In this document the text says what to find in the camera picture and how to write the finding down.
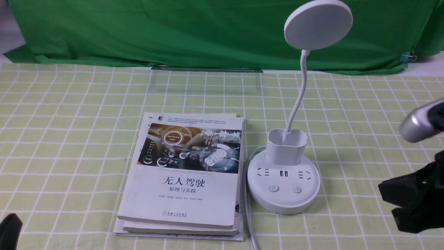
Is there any binder clip on cloth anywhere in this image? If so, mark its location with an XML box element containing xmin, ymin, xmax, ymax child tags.
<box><xmin>399</xmin><ymin>51</ymin><xmax>417</xmax><ymax>64</ymax></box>

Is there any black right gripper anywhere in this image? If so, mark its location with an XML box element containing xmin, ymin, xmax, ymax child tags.
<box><xmin>378</xmin><ymin>151</ymin><xmax>444</xmax><ymax>234</ymax></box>

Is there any top book self-driving cover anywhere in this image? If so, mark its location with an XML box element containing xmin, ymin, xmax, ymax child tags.
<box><xmin>117</xmin><ymin>112</ymin><xmax>244</xmax><ymax>230</ymax></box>

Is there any grey lamp power cable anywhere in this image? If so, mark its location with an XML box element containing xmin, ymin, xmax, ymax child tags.
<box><xmin>242</xmin><ymin>146</ymin><xmax>267</xmax><ymax>250</ymax></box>

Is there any green backdrop cloth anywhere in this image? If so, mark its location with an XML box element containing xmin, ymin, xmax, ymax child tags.
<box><xmin>4</xmin><ymin>0</ymin><xmax>443</xmax><ymax>75</ymax></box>

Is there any white desk lamp with base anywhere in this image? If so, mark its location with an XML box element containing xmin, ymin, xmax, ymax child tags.
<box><xmin>244</xmin><ymin>0</ymin><xmax>353</xmax><ymax>215</ymax></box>

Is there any clear acrylic stand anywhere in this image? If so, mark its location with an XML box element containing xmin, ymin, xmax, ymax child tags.
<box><xmin>148</xmin><ymin>65</ymin><xmax>263</xmax><ymax>96</ymax></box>

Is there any bottom thin magazine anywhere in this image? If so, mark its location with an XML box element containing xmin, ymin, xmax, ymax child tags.
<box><xmin>113</xmin><ymin>113</ymin><xmax>245</xmax><ymax>242</ymax></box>

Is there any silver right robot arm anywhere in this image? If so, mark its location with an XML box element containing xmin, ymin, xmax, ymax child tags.
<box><xmin>378</xmin><ymin>99</ymin><xmax>444</xmax><ymax>234</ymax></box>

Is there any green checked tablecloth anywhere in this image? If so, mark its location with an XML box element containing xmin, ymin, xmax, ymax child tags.
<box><xmin>0</xmin><ymin>64</ymin><xmax>443</xmax><ymax>250</ymax></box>

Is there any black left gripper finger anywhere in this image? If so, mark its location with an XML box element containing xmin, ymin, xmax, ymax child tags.
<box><xmin>0</xmin><ymin>213</ymin><xmax>23</xmax><ymax>250</ymax></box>

